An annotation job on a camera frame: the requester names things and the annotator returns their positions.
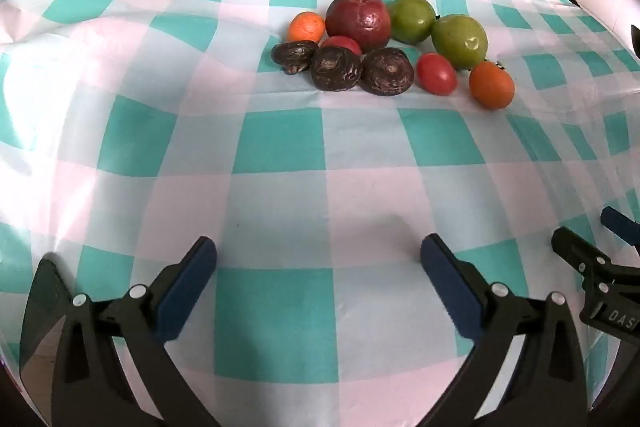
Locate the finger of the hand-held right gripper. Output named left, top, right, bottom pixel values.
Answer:
left=551, top=227, right=614, bottom=281
left=601, top=206, right=640, bottom=256

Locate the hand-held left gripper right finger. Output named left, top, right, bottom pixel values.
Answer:
left=420, top=233, right=596, bottom=427

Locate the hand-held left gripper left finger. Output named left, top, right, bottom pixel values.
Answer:
left=52, top=236, right=221, bottom=427

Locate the dark red apple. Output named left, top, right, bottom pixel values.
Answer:
left=325, top=0, right=392, bottom=55

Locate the teal white checked tablecloth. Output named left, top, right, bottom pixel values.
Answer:
left=0, top=0, right=640, bottom=427

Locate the orange tomato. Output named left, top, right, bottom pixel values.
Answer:
left=468, top=61, right=516, bottom=110

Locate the red oval tomato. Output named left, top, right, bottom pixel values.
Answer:
left=416, top=53, right=458, bottom=96

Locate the dark brown water chestnut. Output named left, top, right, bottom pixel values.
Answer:
left=310, top=46, right=363, bottom=92
left=271, top=41, right=318, bottom=75
left=361, top=48, right=415, bottom=98

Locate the small red tomato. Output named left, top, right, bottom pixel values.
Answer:
left=319, top=35, right=362, bottom=56

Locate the green lime with stem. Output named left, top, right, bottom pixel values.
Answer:
left=389, top=0, right=437, bottom=45

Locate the orange mandarin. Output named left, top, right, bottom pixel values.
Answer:
left=288, top=12, right=326, bottom=45

